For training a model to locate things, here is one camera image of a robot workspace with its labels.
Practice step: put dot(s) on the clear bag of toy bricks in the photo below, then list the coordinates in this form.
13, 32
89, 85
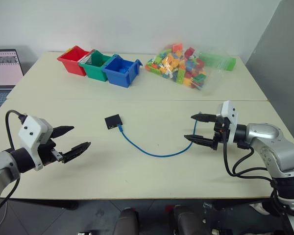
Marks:
181, 66

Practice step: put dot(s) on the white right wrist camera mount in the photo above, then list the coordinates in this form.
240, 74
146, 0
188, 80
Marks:
229, 109

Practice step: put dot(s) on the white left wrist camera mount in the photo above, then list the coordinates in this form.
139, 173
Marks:
33, 128

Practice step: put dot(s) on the small black box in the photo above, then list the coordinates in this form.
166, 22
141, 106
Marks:
112, 120

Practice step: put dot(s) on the grey partition panel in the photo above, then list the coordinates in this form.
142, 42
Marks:
281, 61

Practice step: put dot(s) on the red plastic bin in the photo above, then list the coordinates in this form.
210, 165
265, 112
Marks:
72, 62

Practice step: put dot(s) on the open laptop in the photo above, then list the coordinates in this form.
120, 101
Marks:
2, 68

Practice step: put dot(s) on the clear plastic wrapper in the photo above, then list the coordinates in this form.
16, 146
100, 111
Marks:
86, 60

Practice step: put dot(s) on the blue plastic bin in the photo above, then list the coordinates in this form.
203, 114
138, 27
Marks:
118, 77

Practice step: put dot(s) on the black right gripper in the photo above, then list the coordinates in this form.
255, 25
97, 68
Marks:
221, 133

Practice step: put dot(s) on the dark rounded shape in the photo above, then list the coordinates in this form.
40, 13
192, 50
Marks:
127, 222
188, 221

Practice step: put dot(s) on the green plastic bin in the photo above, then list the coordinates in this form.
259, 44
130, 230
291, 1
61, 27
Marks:
94, 71

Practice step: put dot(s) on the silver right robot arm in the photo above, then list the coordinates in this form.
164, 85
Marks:
264, 137

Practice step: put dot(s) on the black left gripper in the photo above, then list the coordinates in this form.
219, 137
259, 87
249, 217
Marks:
47, 151

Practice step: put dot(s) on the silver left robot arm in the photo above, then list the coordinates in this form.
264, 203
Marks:
5, 162

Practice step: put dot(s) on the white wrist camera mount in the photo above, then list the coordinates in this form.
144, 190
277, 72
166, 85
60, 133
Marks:
33, 128
229, 109

